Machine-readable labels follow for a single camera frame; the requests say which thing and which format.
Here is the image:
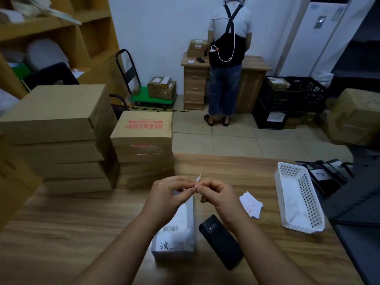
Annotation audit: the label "black office chair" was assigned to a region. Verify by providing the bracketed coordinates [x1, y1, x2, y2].
[22, 62, 130, 119]

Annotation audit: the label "person's right hand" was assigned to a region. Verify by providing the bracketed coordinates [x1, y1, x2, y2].
[196, 178, 247, 232]

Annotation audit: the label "dark metal shelf rack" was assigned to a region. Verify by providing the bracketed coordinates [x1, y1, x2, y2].
[322, 157, 380, 285]
[329, 14, 380, 98]

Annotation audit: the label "black handheld scanner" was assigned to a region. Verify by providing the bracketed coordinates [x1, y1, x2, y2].
[198, 214, 245, 271]

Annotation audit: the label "grey soft parcel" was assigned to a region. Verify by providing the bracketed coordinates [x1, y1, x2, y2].
[25, 38, 70, 72]

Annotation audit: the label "stack of white stickers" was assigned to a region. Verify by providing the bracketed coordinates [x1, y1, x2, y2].
[239, 191, 264, 219]

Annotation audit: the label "black scanners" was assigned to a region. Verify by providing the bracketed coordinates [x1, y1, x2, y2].
[302, 163, 342, 198]

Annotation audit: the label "crumpled white bag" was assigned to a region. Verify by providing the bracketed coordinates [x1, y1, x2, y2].
[10, 0, 82, 26]

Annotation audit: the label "person's left forearm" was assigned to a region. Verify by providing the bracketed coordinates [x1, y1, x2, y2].
[71, 213, 161, 285]

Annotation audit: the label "red printed cardboard box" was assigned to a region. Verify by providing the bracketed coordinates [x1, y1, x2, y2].
[110, 111, 173, 162]

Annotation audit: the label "small green packet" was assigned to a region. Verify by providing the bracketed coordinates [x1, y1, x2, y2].
[9, 62, 32, 80]

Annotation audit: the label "large wrapped cardboard box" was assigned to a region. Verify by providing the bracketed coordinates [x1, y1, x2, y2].
[326, 88, 380, 147]

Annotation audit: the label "stack of large cardboard boxes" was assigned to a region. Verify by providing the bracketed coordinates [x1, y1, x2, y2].
[0, 0, 128, 229]

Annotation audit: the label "black flat device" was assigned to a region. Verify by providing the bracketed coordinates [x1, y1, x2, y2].
[326, 158, 348, 179]
[316, 160, 348, 185]
[340, 161, 354, 179]

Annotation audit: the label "stack of small cardboard boxes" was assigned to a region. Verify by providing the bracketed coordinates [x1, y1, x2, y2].
[187, 39, 208, 58]

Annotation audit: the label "medium taped cardboard box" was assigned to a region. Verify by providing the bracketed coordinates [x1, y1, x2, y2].
[147, 81, 177, 101]

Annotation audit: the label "person's left hand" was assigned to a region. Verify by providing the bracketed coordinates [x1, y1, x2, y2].
[142, 176, 199, 232]

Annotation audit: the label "person's right forearm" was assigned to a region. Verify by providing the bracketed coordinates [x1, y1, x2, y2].
[228, 216, 318, 285]

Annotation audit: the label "white perforated plastic tray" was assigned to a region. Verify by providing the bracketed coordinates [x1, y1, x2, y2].
[274, 161, 326, 234]

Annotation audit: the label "black plastic crate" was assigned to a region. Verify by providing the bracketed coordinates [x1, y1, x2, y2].
[286, 76, 329, 115]
[258, 76, 303, 113]

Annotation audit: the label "white standing air conditioner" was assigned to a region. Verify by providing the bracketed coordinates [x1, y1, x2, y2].
[279, 0, 354, 78]

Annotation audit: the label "wooden drawer desk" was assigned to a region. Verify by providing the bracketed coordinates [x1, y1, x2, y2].
[181, 52, 273, 114]

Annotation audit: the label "black plastic crates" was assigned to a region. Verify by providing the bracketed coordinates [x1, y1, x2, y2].
[252, 99, 289, 130]

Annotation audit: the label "knotted white plastic bag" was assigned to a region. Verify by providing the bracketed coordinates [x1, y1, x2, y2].
[0, 88, 20, 116]

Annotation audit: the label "green platform trolley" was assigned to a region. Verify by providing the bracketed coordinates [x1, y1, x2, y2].
[115, 49, 177, 110]

